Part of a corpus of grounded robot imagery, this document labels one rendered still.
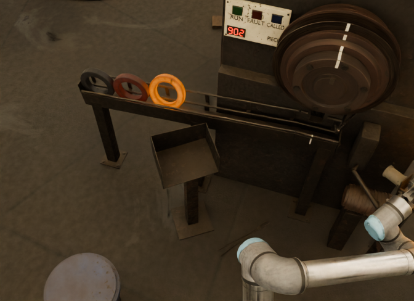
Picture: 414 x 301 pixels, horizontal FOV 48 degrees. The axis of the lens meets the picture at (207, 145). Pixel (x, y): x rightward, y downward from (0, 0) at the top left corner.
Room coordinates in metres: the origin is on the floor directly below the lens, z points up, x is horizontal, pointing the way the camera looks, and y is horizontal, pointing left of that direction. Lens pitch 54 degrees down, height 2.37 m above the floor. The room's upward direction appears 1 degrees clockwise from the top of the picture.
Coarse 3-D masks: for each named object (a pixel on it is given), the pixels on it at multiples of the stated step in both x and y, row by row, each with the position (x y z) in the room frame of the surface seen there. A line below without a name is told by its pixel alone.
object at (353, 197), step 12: (348, 192) 1.08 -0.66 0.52; (360, 192) 1.07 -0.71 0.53; (372, 192) 1.08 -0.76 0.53; (384, 192) 1.09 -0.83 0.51; (348, 204) 1.04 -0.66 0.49; (360, 204) 1.03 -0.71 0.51; (372, 204) 1.02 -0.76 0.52; (348, 216) 1.03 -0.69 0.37; (360, 216) 1.02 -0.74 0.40; (336, 228) 1.04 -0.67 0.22; (348, 228) 1.03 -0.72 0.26; (336, 240) 1.03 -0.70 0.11
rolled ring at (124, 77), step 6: (120, 78) 1.56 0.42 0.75; (126, 78) 1.55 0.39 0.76; (132, 78) 1.54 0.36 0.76; (138, 78) 1.55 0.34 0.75; (114, 84) 1.57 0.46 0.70; (120, 84) 1.57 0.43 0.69; (138, 84) 1.53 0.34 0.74; (144, 84) 1.54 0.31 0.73; (120, 90) 1.56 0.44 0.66; (144, 90) 1.52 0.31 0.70; (120, 96) 1.56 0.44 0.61; (126, 96) 1.56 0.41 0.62; (132, 96) 1.56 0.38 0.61; (138, 96) 1.56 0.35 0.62; (144, 96) 1.52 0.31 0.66
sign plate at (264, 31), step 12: (228, 0) 1.52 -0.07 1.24; (240, 0) 1.52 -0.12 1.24; (228, 12) 1.52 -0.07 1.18; (252, 12) 1.49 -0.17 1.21; (264, 12) 1.47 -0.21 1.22; (276, 12) 1.46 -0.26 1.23; (288, 12) 1.45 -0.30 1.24; (228, 24) 1.52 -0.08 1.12; (240, 24) 1.50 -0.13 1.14; (252, 24) 1.49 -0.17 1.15; (264, 24) 1.47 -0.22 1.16; (276, 24) 1.46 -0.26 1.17; (288, 24) 1.45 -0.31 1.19; (240, 36) 1.50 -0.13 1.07; (252, 36) 1.49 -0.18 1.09; (264, 36) 1.47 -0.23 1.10; (276, 36) 1.46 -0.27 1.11
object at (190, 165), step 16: (192, 128) 1.30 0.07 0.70; (208, 128) 1.28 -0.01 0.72; (160, 144) 1.25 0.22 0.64; (176, 144) 1.27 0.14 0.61; (192, 144) 1.28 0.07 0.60; (208, 144) 1.27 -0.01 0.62; (160, 160) 1.19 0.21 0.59; (176, 160) 1.19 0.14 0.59; (192, 160) 1.19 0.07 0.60; (208, 160) 1.19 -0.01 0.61; (160, 176) 1.08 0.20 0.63; (176, 176) 1.10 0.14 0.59; (192, 176) 1.10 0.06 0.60; (192, 192) 1.16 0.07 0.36; (176, 208) 1.25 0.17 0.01; (192, 208) 1.16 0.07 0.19; (176, 224) 1.15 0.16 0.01; (192, 224) 1.16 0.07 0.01; (208, 224) 1.16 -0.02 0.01
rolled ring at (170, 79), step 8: (152, 80) 1.55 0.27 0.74; (160, 80) 1.54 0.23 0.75; (168, 80) 1.53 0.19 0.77; (176, 80) 1.53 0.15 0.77; (152, 88) 1.54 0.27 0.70; (176, 88) 1.51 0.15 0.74; (184, 88) 1.52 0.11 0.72; (152, 96) 1.52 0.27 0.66; (184, 96) 1.50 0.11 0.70; (168, 104) 1.49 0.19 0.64; (176, 104) 1.48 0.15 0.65
